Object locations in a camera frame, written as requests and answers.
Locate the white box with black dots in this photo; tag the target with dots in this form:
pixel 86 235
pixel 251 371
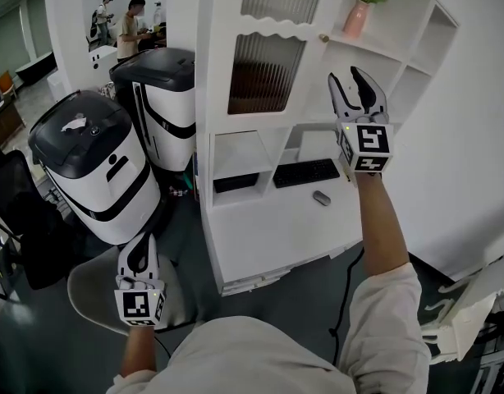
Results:
pixel 102 58

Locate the flat black box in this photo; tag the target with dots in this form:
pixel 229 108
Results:
pixel 235 182

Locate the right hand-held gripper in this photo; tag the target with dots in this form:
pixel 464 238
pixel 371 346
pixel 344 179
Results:
pixel 371 140

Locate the person's right forearm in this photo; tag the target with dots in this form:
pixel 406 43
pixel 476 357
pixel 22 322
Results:
pixel 381 228

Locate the orange chair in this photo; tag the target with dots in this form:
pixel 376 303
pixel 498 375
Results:
pixel 6 82

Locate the black keyboard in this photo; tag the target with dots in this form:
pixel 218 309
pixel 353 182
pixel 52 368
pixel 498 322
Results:
pixel 305 172

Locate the person's left forearm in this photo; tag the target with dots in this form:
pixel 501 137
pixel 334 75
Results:
pixel 139 351

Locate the white cabinet glass door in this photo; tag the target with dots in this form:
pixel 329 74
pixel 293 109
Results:
pixel 276 28

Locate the black bench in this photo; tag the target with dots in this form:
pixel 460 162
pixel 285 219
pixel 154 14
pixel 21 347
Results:
pixel 36 68

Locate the grey round stool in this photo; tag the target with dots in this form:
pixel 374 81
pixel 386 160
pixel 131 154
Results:
pixel 92 294

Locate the blue label carton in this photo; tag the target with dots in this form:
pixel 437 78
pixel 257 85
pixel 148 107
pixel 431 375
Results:
pixel 196 177

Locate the white black mobile robot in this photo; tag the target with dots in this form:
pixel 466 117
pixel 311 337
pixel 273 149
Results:
pixel 166 109
pixel 96 179

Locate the black office chair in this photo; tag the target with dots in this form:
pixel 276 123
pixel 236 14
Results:
pixel 26 220

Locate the grey computer mouse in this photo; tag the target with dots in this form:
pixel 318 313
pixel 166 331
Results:
pixel 322 198

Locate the crumpled white tissue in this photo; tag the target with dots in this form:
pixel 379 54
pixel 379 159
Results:
pixel 74 124

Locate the person's white sweatshirt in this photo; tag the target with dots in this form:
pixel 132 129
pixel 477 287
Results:
pixel 256 359

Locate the white desk shelf unit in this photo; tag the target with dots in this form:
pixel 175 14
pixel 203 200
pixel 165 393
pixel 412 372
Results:
pixel 268 228

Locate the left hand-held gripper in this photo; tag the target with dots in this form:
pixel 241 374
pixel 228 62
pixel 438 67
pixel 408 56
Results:
pixel 139 304

